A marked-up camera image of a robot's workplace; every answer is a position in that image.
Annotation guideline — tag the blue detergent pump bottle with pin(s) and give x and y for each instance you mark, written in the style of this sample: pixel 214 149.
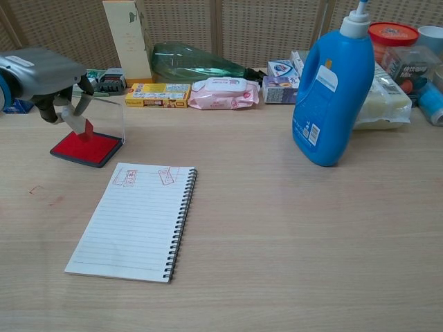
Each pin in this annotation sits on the blue detergent pump bottle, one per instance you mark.
pixel 332 103

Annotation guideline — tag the spiral lined notebook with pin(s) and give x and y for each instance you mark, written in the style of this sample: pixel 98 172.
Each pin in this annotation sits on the spiral lined notebook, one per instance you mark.
pixel 131 224

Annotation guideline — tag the pink wet wipes pack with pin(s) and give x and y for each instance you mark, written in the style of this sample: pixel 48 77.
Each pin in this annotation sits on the pink wet wipes pack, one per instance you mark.
pixel 221 93

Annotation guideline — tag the pale yellow sponge pack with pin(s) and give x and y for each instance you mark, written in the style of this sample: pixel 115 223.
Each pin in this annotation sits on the pale yellow sponge pack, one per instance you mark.
pixel 380 103

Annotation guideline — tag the light blue mug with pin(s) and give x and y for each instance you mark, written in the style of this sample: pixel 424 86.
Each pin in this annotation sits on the light blue mug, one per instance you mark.
pixel 432 38

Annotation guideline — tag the green plastic bottle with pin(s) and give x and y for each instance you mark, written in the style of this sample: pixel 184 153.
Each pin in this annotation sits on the green plastic bottle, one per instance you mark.
pixel 187 64

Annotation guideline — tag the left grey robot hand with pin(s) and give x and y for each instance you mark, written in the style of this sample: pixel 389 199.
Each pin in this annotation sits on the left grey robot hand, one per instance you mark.
pixel 45 76

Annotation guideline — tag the dark grey stapler box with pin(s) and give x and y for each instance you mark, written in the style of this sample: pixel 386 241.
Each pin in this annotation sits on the dark grey stapler box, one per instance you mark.
pixel 112 83

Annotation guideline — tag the blue cylindrical tube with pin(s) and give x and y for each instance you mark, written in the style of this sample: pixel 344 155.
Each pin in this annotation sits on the blue cylindrical tube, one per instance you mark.
pixel 431 100

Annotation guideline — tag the tall cream yellow box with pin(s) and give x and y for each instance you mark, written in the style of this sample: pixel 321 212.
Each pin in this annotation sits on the tall cream yellow box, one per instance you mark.
pixel 128 41

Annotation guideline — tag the red ink pad clear lid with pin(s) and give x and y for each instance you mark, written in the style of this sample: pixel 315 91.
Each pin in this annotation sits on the red ink pad clear lid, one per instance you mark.
pixel 90 150

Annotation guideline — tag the rattan folding screen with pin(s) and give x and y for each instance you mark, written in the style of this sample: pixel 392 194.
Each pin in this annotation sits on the rattan folding screen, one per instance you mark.
pixel 242 27

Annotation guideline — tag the orange lid snack jar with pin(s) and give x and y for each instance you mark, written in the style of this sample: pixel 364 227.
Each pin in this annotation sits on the orange lid snack jar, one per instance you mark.
pixel 392 34

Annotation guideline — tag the small teal green box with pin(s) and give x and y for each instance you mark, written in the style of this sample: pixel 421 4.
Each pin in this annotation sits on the small teal green box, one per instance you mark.
pixel 95 73

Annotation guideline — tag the clear plastic candy box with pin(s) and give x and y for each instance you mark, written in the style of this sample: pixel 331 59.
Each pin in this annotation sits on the clear plastic candy box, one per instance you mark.
pixel 412 69

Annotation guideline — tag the white blue soap box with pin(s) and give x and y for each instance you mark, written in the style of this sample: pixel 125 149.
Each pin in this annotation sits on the white blue soap box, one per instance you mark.
pixel 280 68

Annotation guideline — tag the yellow printed flat box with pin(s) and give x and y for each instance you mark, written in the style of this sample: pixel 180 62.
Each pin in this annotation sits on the yellow printed flat box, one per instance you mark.
pixel 155 95

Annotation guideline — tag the white red rubber stamp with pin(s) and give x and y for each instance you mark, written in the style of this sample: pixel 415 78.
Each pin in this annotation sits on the white red rubber stamp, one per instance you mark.
pixel 84 133

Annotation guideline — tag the purple soap box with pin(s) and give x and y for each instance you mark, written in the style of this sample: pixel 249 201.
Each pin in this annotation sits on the purple soap box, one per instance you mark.
pixel 278 90

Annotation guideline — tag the blue toothpaste box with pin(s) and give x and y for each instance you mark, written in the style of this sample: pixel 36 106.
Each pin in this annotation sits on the blue toothpaste box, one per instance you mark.
pixel 20 105

